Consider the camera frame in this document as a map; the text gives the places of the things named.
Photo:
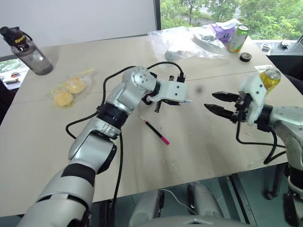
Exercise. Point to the clear bag of buns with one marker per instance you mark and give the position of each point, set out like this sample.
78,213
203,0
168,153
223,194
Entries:
71,88

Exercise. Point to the grey water bottle black lid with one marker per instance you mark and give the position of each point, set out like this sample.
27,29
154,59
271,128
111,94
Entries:
30,55

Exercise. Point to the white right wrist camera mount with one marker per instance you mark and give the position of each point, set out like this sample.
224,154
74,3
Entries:
255,94

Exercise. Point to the grey round item in bag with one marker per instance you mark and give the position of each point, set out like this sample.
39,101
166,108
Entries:
171,56

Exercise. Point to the small grey item on sill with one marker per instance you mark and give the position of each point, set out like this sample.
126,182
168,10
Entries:
266,47

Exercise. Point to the black tape roll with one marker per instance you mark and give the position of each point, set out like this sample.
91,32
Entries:
245,57

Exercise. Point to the black window frame post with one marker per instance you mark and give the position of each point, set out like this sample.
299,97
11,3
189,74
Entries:
157,14

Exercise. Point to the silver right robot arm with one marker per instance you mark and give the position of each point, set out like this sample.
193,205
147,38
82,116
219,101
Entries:
287,125

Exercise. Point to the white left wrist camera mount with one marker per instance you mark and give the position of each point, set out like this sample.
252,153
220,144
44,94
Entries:
175,91

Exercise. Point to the black table leg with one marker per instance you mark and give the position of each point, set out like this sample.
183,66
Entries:
275,182

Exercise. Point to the grey robot torso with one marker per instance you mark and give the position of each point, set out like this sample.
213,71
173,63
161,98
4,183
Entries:
189,222

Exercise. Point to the black item in bag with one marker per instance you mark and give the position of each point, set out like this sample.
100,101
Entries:
205,37

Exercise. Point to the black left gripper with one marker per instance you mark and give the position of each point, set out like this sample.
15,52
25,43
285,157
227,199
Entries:
169,102

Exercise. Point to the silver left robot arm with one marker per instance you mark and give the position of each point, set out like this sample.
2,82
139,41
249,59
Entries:
94,146

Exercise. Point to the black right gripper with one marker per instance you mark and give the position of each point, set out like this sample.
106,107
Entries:
242,107

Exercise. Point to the yellow bun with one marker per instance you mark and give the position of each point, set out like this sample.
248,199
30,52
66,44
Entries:
62,99
75,86

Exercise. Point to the grey rounded robot leg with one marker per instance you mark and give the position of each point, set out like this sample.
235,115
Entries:
146,208
204,202

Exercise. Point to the small white item on sill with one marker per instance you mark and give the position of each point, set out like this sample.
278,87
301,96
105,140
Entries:
11,81

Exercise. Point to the small black item on sill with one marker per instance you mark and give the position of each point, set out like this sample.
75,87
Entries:
284,45

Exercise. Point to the purple tissue pack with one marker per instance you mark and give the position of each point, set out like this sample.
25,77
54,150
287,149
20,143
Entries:
223,33

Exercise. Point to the black chair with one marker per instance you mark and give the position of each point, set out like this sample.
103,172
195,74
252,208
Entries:
5,99
288,66

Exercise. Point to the black pen with pink cap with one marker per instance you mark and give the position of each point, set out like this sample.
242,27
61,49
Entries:
155,130

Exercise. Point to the yellow drink can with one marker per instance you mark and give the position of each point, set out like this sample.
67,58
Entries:
270,80

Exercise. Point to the large clear plastic bag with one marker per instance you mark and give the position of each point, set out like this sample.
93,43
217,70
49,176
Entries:
189,46

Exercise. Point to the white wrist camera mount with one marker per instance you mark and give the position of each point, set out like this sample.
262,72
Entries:
255,94
175,91

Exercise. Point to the green and white drink can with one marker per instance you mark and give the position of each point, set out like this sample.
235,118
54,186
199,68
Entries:
238,39

